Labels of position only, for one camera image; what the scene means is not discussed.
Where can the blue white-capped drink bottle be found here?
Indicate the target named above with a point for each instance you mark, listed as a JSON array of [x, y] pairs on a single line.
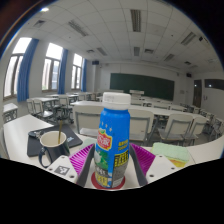
[[113, 130]]

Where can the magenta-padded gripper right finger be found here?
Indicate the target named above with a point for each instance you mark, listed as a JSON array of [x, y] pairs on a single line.
[[145, 159]]

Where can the dark blue mug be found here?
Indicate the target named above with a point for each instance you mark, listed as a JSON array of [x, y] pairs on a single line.
[[55, 151]]

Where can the dark long wall window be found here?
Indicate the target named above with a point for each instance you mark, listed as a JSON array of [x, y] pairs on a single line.
[[214, 84]]

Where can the dark flat pad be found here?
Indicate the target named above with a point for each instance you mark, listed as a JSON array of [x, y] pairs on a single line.
[[35, 146]]

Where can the green chalkboard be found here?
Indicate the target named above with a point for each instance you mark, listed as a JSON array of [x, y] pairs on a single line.
[[143, 85]]

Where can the white classroom chairs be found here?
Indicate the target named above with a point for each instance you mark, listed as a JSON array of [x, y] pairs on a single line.
[[88, 120]]

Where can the blue window curtains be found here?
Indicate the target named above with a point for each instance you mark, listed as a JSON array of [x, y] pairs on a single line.
[[26, 70]]

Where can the metal keys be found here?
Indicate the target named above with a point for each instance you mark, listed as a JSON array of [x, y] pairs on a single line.
[[36, 134]]

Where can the ceiling light panels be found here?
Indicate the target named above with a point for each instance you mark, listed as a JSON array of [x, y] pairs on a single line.
[[135, 20]]

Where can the green and white sponge block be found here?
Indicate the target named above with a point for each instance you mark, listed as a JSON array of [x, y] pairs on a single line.
[[87, 142]]

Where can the classroom windows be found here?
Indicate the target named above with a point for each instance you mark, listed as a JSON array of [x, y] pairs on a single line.
[[51, 68]]

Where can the dark classroom door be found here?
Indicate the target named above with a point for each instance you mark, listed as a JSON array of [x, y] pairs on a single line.
[[197, 93]]

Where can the brown stirring stick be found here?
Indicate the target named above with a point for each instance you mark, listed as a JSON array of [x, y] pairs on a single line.
[[60, 128]]

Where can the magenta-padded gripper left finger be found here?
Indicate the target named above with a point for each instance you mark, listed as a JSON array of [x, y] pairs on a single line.
[[80, 158]]

